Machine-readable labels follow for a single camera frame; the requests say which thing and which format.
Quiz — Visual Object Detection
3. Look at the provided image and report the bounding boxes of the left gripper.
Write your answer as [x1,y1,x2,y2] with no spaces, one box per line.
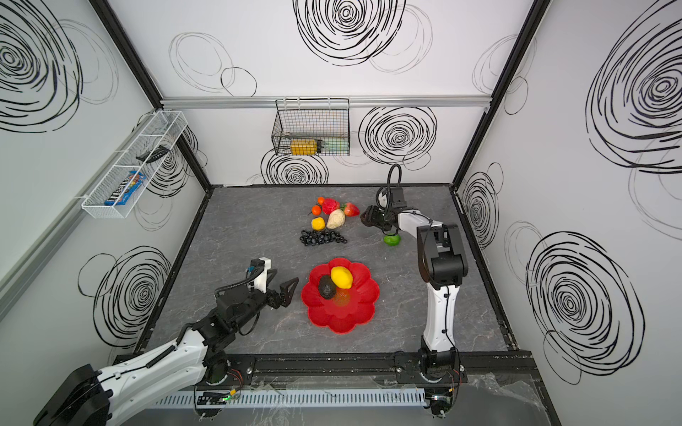
[232,276,298,332]

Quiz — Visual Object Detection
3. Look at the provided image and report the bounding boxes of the dark wrinkled avocado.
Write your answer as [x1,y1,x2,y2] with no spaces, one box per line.
[318,274,337,300]

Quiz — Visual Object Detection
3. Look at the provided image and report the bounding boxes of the large yellow lemon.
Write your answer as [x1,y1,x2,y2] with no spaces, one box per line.
[330,266,354,289]

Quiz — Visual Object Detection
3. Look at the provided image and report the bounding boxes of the red flower shaped bowl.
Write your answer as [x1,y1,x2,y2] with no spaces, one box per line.
[301,257,380,335]

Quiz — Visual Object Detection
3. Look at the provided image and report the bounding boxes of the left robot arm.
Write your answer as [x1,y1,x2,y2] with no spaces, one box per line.
[33,278,299,425]

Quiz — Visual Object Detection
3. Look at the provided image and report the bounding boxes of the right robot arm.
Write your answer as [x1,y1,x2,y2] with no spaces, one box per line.
[361,186,468,380]

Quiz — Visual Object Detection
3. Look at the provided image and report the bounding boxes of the beige potato shaped fruit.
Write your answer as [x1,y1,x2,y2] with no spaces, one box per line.
[326,209,346,230]

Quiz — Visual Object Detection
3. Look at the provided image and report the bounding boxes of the red pink apple fruit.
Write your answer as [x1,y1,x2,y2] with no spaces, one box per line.
[321,198,340,215]

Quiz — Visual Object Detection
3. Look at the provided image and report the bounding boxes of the red strawberry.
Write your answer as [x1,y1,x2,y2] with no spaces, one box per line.
[343,202,361,218]

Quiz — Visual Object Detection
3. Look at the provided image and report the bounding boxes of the green lime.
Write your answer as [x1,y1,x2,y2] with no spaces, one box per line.
[383,234,401,247]

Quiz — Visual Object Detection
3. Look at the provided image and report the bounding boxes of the black grape bunch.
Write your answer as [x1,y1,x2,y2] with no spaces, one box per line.
[299,230,348,247]

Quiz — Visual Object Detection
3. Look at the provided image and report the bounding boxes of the small yellow lemon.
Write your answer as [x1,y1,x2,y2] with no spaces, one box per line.
[311,217,326,231]

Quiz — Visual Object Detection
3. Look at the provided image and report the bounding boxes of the green box in basket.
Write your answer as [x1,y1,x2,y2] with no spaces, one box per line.
[321,138,350,156]

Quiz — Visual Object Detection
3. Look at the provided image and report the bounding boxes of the yellow box in basket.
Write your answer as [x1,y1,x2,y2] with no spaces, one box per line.
[289,138,320,156]

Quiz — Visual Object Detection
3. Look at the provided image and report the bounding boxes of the blue candy packet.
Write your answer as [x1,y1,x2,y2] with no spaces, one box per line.
[104,170,147,206]

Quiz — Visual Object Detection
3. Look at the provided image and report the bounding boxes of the black remote control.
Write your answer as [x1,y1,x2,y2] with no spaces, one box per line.
[136,146,170,164]

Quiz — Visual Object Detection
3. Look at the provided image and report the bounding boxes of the black wire basket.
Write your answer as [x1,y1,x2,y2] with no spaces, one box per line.
[271,106,351,156]

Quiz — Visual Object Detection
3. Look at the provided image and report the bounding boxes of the white slotted cable duct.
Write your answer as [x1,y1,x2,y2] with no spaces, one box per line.
[152,388,427,410]

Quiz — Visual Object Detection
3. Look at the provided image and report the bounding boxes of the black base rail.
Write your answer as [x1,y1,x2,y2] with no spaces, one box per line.
[204,349,538,386]

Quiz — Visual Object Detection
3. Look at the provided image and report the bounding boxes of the white wire shelf basket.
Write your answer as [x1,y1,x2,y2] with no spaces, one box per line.
[81,110,188,219]

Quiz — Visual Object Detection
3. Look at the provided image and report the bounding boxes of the aluminium wall rail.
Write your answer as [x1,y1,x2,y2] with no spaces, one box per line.
[161,94,492,109]

